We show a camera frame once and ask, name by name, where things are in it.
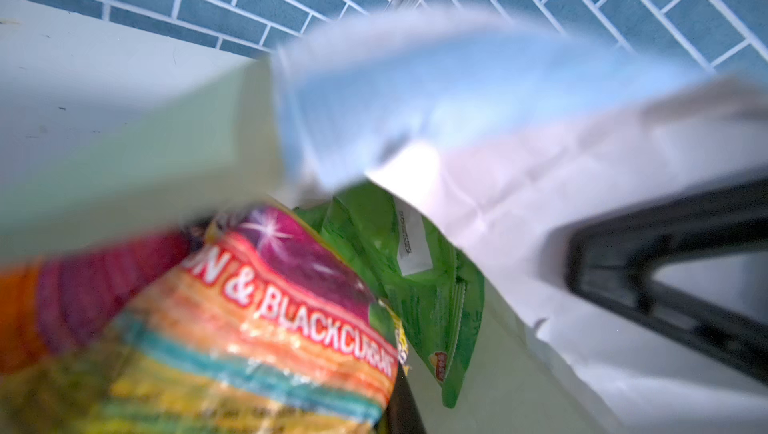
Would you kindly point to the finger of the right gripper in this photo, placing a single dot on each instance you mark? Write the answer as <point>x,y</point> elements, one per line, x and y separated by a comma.
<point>693,270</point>

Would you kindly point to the floral paper gift bag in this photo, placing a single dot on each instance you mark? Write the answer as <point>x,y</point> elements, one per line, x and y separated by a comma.
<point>506,135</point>

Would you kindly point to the green snack packet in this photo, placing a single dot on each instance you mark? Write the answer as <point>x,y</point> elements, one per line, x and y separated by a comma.
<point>435,289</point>

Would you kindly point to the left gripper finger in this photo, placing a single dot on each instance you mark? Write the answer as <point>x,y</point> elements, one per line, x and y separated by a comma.
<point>401,415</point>

